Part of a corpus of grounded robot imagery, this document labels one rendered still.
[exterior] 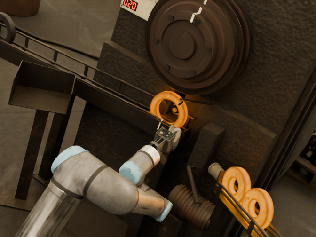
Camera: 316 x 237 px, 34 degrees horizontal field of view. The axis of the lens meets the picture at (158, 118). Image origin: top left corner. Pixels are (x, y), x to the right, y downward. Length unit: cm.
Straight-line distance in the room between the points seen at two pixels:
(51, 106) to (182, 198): 74
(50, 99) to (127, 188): 104
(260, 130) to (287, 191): 154
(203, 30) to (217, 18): 8
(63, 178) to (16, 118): 191
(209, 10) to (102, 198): 97
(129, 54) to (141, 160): 69
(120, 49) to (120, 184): 115
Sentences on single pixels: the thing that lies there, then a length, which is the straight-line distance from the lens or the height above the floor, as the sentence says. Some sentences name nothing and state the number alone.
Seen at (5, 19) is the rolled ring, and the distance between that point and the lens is 294.
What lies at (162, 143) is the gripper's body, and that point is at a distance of 213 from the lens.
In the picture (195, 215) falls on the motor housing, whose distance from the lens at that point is 230.
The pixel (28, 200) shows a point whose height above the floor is 1.
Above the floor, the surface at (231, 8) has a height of 132.
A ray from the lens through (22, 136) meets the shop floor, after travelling 331.
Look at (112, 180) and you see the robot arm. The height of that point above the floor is 92.
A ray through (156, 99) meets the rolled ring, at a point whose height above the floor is 78.
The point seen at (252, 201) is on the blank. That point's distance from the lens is 209.
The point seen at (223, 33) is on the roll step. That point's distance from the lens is 216.
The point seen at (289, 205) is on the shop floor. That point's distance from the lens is 368.
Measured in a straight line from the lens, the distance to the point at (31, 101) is 249.
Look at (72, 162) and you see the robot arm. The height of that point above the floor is 91.
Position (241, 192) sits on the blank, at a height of 72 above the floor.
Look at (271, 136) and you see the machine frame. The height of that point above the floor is 87.
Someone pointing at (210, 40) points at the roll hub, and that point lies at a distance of 212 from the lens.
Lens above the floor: 181
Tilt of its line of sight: 27 degrees down
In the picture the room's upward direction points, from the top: 21 degrees clockwise
